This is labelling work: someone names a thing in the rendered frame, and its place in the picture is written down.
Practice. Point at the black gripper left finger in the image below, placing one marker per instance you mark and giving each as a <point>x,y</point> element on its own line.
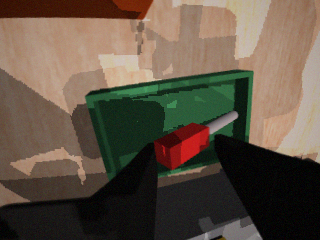
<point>123,209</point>

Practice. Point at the green tray rim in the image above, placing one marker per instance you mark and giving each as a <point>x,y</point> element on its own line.
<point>243,105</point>

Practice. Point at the green tray floor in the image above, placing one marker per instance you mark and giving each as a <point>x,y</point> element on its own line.
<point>133,121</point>

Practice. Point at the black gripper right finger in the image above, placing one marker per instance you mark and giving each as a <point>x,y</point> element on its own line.
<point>281,193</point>

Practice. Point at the grey ramp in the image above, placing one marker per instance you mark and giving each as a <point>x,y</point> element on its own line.
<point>202,209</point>

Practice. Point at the red-headed pin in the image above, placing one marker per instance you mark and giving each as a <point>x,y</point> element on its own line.
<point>174,149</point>

